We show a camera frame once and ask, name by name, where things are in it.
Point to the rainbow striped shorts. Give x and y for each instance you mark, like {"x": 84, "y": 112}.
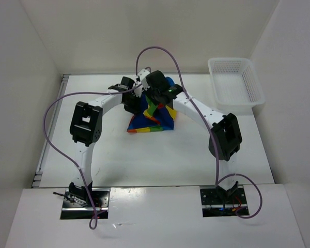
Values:
{"x": 151, "y": 117}

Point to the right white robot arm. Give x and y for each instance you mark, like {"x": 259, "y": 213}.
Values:
{"x": 224, "y": 131}

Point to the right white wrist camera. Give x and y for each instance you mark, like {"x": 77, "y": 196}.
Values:
{"x": 141, "y": 78}

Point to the white plastic basket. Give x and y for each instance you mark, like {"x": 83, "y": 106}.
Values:
{"x": 235, "y": 84}

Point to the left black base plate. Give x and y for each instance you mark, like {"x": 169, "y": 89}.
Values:
{"x": 74, "y": 209}

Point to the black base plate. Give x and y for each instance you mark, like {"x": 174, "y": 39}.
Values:
{"x": 213, "y": 206}
{"x": 74, "y": 209}

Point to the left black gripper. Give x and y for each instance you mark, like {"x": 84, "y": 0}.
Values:
{"x": 134, "y": 110}

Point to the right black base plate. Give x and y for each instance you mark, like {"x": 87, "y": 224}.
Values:
{"x": 213, "y": 206}

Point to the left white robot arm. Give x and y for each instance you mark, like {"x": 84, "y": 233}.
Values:
{"x": 86, "y": 128}

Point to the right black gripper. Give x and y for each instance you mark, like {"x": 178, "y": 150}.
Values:
{"x": 156, "y": 102}

